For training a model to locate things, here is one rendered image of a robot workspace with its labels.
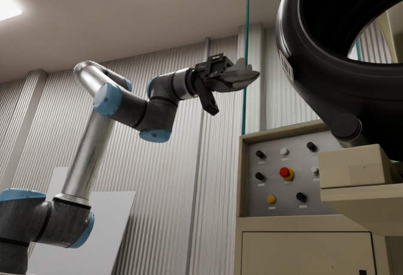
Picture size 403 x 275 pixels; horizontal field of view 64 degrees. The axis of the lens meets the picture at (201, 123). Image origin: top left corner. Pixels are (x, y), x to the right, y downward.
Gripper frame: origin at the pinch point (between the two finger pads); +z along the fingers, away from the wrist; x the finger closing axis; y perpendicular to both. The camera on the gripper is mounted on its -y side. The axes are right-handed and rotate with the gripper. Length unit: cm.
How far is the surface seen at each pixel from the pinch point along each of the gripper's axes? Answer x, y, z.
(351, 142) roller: -10.1, -22.3, 26.1
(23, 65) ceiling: 102, 186, -542
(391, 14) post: 25.3, 29.1, 26.1
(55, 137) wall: 155, 68, -447
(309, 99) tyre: -6.9, -12.2, 17.7
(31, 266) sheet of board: 136, -100, -348
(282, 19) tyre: -11.2, 5.0, 12.4
